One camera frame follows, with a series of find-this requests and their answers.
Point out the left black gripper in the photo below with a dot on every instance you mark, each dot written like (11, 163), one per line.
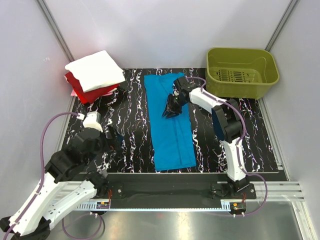
(114, 143)

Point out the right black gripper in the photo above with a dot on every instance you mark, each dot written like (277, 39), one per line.
(170, 105)

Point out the blue t-shirt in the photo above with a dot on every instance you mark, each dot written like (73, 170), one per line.
(172, 138)

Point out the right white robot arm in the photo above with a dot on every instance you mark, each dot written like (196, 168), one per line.
(229, 128)

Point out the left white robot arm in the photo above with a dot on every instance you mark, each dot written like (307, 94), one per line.
(39, 215)

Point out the black marble pattern mat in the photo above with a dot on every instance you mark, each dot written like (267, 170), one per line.
(127, 110)

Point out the folded red t-shirt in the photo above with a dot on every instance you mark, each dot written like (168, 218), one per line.
(89, 96)

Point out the folded pink t-shirt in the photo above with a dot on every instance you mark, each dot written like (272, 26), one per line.
(73, 93)

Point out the folded white t-shirt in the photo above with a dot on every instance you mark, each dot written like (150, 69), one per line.
(96, 71)

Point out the olive green plastic basket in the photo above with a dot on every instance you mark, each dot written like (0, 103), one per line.
(240, 72)

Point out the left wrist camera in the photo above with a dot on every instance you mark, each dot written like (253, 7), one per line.
(92, 120)

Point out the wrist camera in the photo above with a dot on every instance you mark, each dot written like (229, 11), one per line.
(92, 120)
(182, 85)

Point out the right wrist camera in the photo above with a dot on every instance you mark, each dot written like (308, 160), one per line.
(182, 85)

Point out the aluminium frame rail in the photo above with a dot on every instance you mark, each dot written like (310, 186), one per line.
(275, 191)

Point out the right corner aluminium post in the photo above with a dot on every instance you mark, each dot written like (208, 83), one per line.
(281, 24)

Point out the corner aluminium post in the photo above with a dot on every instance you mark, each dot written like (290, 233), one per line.
(43, 7)
(281, 24)

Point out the left corner aluminium post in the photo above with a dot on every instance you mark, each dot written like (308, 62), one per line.
(43, 7)

